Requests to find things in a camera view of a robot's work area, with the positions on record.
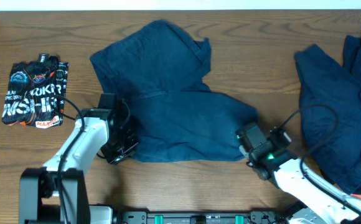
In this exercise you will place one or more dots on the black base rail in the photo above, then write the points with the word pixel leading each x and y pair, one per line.
pixel 249 217

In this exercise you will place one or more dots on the navy blue clothes pile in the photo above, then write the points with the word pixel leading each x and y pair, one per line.
pixel 330 104

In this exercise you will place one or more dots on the black printed folded jersey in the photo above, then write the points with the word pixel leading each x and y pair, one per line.
pixel 32 91

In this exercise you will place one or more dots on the navy blue shorts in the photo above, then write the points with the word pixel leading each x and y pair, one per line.
pixel 158 71

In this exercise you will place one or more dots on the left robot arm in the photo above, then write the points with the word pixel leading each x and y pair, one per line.
pixel 56 192

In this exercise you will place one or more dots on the red garment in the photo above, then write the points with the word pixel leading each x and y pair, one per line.
pixel 356 195

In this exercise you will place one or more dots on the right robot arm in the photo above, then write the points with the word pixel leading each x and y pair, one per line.
pixel 292 176

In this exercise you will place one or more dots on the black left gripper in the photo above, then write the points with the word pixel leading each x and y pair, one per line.
pixel 114 158

